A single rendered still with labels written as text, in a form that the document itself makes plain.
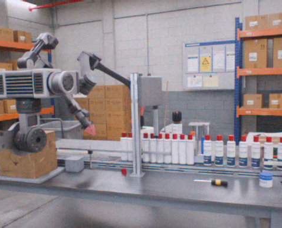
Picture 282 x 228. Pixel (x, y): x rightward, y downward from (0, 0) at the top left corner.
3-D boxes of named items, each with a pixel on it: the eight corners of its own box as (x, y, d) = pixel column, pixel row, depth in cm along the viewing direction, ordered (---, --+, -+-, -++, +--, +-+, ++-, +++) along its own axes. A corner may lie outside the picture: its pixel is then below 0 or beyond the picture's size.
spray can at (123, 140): (128, 159, 213) (127, 131, 211) (127, 161, 208) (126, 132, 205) (122, 158, 214) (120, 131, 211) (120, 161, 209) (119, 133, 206)
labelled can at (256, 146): (259, 166, 185) (260, 135, 183) (260, 168, 180) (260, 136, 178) (250, 166, 187) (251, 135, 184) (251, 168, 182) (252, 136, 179)
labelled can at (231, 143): (234, 165, 190) (235, 135, 187) (235, 167, 185) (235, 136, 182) (227, 164, 191) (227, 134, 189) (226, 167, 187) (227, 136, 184)
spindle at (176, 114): (183, 141, 262) (182, 110, 258) (181, 143, 253) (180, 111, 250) (173, 141, 264) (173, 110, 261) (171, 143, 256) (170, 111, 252)
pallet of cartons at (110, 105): (141, 148, 630) (139, 84, 613) (127, 157, 553) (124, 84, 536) (92, 145, 669) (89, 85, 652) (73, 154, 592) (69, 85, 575)
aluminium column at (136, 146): (142, 173, 194) (139, 72, 186) (139, 176, 190) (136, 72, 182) (135, 173, 196) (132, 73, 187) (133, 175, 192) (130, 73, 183)
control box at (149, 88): (162, 105, 192) (161, 76, 190) (142, 107, 182) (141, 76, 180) (152, 104, 200) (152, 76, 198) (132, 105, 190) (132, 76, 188)
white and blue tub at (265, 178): (272, 187, 162) (273, 176, 161) (259, 187, 164) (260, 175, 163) (271, 183, 168) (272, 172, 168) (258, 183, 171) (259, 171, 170)
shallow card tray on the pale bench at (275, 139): (291, 140, 297) (291, 136, 297) (295, 145, 275) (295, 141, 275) (256, 139, 308) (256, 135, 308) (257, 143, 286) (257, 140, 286)
